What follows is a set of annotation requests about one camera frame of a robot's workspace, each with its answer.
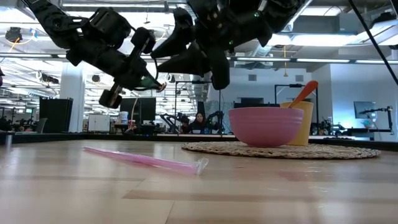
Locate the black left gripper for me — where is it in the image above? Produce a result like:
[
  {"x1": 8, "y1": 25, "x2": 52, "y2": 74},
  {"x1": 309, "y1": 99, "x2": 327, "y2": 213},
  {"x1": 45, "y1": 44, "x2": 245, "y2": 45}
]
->
[{"x1": 66, "y1": 27, "x2": 157, "y2": 110}]

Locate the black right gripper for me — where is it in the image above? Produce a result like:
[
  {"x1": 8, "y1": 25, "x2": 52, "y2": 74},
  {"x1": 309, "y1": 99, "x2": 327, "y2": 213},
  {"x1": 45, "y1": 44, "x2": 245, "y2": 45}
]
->
[{"x1": 150, "y1": 0, "x2": 275, "y2": 77}]

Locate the pink straw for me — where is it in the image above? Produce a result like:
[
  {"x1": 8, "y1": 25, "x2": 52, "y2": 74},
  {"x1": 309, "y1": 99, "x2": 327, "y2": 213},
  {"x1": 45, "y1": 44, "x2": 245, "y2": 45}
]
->
[{"x1": 82, "y1": 146, "x2": 210, "y2": 175}]

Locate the pink plastic bowl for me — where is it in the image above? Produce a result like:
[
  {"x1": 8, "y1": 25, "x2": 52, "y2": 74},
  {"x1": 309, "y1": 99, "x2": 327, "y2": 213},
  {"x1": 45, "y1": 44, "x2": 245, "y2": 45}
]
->
[{"x1": 228, "y1": 107, "x2": 304, "y2": 148}]

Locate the orange plastic spoon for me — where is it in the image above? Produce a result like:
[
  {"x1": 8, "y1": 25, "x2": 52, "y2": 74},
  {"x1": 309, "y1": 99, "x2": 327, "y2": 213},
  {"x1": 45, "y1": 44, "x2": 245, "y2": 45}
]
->
[{"x1": 287, "y1": 80, "x2": 319, "y2": 110}]

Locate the yellow plastic cup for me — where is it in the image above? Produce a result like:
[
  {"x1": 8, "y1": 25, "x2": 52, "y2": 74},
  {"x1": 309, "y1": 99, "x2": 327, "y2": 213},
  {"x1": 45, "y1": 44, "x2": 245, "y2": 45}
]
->
[{"x1": 279, "y1": 101, "x2": 315, "y2": 147}]

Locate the black monitor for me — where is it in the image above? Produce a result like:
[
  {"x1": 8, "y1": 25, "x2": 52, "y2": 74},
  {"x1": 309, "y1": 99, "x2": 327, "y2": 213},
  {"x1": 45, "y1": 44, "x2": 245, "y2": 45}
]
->
[{"x1": 120, "y1": 97, "x2": 157, "y2": 126}]

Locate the white cabinet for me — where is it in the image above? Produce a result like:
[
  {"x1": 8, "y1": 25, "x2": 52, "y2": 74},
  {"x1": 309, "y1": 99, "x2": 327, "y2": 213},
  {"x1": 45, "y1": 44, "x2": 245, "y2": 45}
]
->
[{"x1": 88, "y1": 114, "x2": 111, "y2": 133}]

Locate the white pillar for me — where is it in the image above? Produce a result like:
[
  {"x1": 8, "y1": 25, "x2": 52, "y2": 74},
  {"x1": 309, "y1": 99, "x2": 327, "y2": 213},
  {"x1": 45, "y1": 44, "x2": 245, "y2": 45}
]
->
[{"x1": 60, "y1": 62, "x2": 86, "y2": 133}]

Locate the person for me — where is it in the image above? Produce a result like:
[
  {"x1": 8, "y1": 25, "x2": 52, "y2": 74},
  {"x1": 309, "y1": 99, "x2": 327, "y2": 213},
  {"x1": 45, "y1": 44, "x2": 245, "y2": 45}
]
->
[{"x1": 185, "y1": 112, "x2": 208, "y2": 135}]

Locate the black cabinet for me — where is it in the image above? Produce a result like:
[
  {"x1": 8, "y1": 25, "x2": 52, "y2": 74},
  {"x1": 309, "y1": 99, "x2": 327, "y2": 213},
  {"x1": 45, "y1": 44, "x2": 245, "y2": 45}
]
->
[{"x1": 39, "y1": 98, "x2": 74, "y2": 134}]

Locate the black partition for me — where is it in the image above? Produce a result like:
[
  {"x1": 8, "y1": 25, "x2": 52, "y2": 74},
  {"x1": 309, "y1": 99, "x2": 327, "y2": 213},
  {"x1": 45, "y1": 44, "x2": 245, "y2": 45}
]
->
[{"x1": 233, "y1": 97, "x2": 282, "y2": 109}]

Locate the grey chair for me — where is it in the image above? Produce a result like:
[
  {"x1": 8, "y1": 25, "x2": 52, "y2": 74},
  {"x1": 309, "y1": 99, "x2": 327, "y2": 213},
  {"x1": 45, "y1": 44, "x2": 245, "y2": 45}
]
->
[{"x1": 35, "y1": 118, "x2": 48, "y2": 134}]

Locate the round woven placemat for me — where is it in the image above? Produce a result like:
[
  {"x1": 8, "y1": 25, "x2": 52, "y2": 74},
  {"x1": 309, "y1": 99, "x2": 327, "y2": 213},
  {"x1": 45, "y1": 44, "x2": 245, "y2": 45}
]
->
[{"x1": 180, "y1": 141, "x2": 382, "y2": 161}]

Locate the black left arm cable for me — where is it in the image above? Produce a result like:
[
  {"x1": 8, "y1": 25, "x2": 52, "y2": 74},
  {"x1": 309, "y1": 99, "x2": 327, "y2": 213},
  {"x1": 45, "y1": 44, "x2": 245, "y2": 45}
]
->
[{"x1": 133, "y1": 63, "x2": 160, "y2": 91}]

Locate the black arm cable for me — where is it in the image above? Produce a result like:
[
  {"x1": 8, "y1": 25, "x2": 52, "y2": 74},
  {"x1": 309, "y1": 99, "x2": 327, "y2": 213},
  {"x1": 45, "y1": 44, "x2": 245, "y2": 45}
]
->
[
  {"x1": 133, "y1": 63, "x2": 160, "y2": 91},
  {"x1": 348, "y1": 0, "x2": 398, "y2": 86}
]

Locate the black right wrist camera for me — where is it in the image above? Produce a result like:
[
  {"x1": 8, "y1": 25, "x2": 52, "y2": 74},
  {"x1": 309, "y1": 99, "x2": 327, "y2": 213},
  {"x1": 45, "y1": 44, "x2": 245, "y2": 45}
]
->
[{"x1": 211, "y1": 48, "x2": 231, "y2": 91}]

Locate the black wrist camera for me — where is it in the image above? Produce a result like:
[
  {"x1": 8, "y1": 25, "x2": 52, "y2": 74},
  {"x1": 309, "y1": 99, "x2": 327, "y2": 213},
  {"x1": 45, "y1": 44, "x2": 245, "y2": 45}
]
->
[
  {"x1": 89, "y1": 7, "x2": 132, "y2": 48},
  {"x1": 211, "y1": 48, "x2": 231, "y2": 91}
]

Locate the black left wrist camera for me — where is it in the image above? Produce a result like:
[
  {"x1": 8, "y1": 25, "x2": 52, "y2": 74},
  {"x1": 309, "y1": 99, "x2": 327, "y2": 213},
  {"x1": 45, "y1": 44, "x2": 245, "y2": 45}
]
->
[{"x1": 89, "y1": 7, "x2": 132, "y2": 48}]

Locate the black metal frame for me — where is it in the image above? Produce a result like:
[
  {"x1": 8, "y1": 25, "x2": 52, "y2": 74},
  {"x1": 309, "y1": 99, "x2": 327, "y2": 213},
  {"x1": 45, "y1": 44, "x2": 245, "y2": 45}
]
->
[
  {"x1": 175, "y1": 81, "x2": 222, "y2": 135},
  {"x1": 274, "y1": 84, "x2": 319, "y2": 108}
]

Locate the black ceiling camera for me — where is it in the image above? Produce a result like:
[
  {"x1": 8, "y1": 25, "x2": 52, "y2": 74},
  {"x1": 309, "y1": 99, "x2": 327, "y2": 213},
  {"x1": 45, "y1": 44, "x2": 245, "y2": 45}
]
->
[{"x1": 5, "y1": 27, "x2": 23, "y2": 44}]

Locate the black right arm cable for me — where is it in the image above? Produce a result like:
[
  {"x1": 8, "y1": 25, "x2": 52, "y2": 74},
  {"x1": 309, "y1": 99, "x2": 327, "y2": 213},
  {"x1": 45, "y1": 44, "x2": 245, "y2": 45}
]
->
[{"x1": 348, "y1": 0, "x2": 398, "y2": 86}]

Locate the grey wall monitor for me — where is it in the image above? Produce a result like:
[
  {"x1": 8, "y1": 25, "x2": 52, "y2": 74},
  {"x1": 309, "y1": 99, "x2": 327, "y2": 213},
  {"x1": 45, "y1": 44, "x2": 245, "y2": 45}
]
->
[{"x1": 353, "y1": 101, "x2": 377, "y2": 119}]

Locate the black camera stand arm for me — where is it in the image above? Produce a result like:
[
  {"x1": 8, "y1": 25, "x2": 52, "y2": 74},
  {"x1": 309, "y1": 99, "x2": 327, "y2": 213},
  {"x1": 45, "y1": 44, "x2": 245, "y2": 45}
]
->
[{"x1": 359, "y1": 106, "x2": 394, "y2": 135}]

